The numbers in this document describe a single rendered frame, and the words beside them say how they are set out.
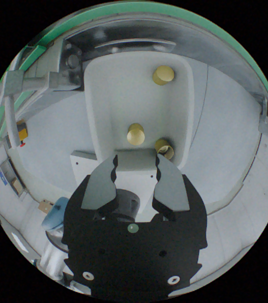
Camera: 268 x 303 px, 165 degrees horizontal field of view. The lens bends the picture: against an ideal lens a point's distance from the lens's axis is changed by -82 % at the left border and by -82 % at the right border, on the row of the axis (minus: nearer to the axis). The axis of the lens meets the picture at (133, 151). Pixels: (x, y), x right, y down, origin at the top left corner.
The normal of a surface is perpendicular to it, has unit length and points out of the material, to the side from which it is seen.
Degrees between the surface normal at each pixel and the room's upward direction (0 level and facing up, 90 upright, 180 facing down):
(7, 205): 90
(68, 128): 0
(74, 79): 90
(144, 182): 0
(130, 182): 0
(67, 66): 90
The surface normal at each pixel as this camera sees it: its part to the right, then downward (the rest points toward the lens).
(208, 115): -0.03, 0.48
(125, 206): 0.44, -0.59
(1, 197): 1.00, -0.04
